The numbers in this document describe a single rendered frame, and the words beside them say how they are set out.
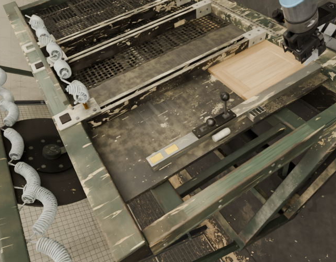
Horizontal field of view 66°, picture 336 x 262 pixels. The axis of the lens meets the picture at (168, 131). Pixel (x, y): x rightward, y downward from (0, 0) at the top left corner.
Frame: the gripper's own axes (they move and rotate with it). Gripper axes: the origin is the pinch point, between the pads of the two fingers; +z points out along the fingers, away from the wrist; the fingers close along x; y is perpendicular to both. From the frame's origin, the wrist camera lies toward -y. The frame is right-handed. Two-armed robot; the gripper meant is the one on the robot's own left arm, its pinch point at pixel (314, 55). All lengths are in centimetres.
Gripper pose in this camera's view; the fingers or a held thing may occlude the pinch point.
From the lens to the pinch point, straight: 98.9
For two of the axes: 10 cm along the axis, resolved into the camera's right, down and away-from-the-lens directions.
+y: -6.9, 6.9, 2.2
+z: 5.3, 2.8, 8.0
